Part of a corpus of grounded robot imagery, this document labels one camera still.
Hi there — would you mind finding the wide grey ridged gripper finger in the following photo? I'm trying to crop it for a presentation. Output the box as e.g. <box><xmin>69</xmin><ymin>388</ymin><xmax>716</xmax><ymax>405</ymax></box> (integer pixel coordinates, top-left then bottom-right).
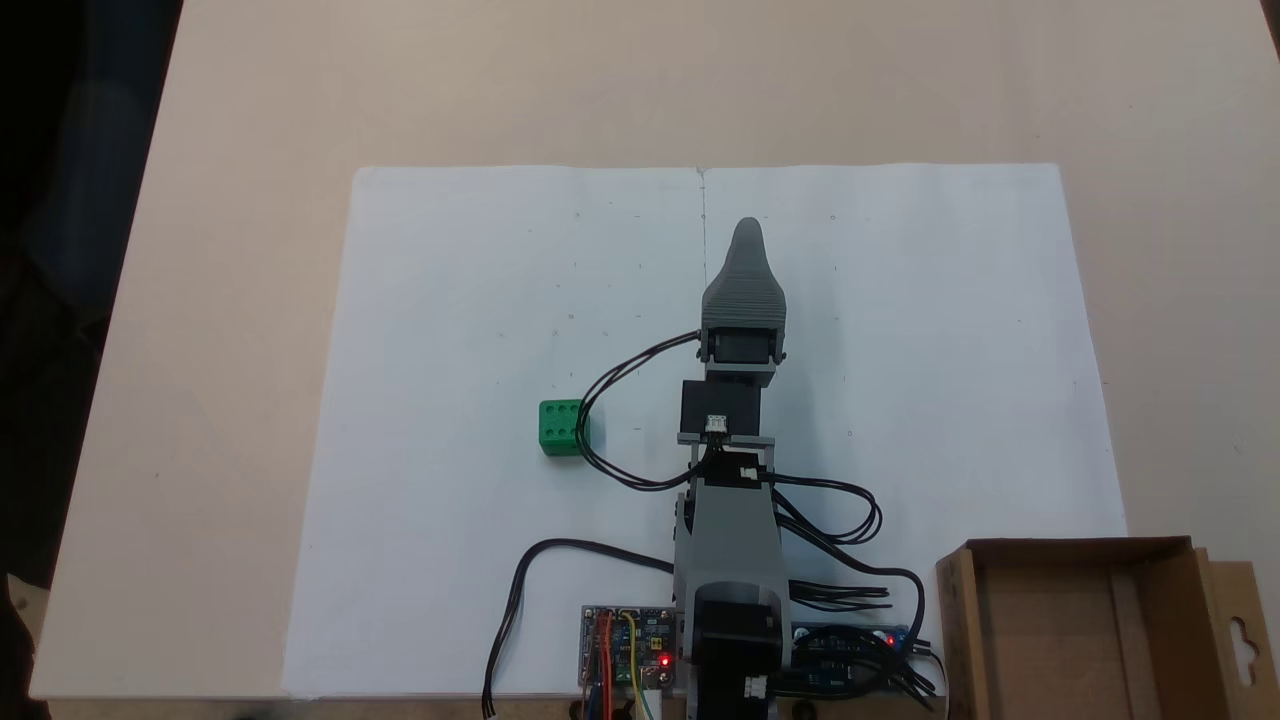
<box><xmin>702</xmin><ymin>217</ymin><xmax>789</xmax><ymax>306</ymax></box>

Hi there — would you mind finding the green die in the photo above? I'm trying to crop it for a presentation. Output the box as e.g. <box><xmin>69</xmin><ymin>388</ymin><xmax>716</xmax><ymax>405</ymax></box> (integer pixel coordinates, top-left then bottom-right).
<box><xmin>538</xmin><ymin>398</ymin><xmax>593</xmax><ymax>458</ymax></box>

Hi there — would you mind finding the white paper sheet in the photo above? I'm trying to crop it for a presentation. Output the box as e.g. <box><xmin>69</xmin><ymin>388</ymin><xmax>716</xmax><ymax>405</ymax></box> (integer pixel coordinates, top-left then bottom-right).
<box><xmin>283</xmin><ymin>165</ymin><xmax>707</xmax><ymax>699</ymax></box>
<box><xmin>700</xmin><ymin>162</ymin><xmax>1129</xmax><ymax>696</ymax></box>

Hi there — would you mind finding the blue circuit board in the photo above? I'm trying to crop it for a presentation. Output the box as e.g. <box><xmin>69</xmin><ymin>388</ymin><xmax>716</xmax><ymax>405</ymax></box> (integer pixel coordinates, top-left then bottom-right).
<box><xmin>790</xmin><ymin>622</ymin><xmax>914</xmax><ymax>694</ymax></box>

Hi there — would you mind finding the brown cardboard box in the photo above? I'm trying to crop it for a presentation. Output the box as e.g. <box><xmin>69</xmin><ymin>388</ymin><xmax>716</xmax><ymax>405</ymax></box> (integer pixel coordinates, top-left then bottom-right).
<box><xmin>935</xmin><ymin>536</ymin><xmax>1269</xmax><ymax>720</ymax></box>

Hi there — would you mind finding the black gripper motor cable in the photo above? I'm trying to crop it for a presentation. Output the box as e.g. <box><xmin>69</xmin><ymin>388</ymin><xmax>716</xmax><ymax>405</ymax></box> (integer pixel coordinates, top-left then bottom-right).
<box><xmin>573</xmin><ymin>330</ymin><xmax>707</xmax><ymax>493</ymax></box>

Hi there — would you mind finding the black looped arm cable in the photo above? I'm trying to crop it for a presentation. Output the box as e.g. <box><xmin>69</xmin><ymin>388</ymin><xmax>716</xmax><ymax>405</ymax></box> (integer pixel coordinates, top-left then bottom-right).
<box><xmin>768</xmin><ymin>474</ymin><xmax>885</xmax><ymax>548</ymax></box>

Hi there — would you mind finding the black power cable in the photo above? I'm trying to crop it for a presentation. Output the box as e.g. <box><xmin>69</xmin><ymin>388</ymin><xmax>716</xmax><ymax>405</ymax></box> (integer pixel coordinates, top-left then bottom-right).
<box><xmin>482</xmin><ymin>538</ymin><xmax>678</xmax><ymax>719</ymax></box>

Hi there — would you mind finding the black base cable bundle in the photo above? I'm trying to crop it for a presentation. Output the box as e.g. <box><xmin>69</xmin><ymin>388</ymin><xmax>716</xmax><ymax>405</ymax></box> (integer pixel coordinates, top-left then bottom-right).
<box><xmin>785</xmin><ymin>558</ymin><xmax>947</xmax><ymax>707</ymax></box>

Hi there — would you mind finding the circuit board with jumper wires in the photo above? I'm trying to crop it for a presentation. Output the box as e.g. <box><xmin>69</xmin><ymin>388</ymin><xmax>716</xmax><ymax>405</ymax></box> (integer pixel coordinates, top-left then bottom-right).
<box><xmin>579</xmin><ymin>604</ymin><xmax>680</xmax><ymax>693</ymax></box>

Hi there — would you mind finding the yellow jumper wire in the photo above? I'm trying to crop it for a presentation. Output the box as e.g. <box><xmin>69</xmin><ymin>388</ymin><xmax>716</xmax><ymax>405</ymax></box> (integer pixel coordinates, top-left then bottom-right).
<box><xmin>620</xmin><ymin>611</ymin><xmax>657</xmax><ymax>720</ymax></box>

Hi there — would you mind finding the orange jumper wire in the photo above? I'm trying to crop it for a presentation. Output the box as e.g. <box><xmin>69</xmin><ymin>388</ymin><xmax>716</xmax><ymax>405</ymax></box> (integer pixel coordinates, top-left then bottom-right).
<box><xmin>592</xmin><ymin>611</ymin><xmax>614</xmax><ymax>720</ymax></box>

